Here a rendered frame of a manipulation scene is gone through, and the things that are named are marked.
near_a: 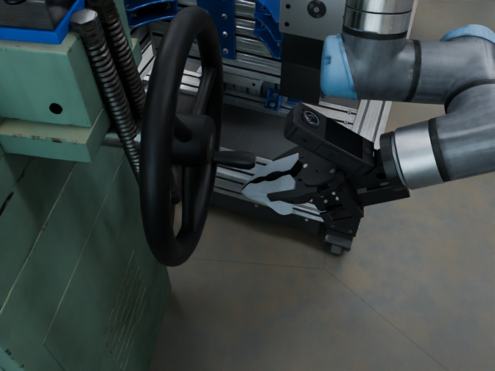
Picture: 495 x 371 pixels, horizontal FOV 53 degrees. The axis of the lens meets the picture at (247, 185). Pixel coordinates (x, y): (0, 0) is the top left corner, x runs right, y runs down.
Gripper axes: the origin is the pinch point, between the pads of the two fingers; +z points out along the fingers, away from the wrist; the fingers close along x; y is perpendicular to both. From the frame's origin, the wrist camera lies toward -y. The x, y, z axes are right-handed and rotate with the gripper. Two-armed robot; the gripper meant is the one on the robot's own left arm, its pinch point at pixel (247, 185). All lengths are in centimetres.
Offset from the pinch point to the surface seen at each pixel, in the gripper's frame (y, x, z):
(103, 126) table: -20.7, -7.2, 4.4
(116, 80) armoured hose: -23.9, -5.2, 0.6
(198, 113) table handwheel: -13.6, -0.1, -1.1
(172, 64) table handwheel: -24.4, -7.7, -7.7
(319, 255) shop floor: 68, 34, 21
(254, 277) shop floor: 60, 24, 36
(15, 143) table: -24.9, -11.3, 10.7
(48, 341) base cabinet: -1.5, -20.7, 26.2
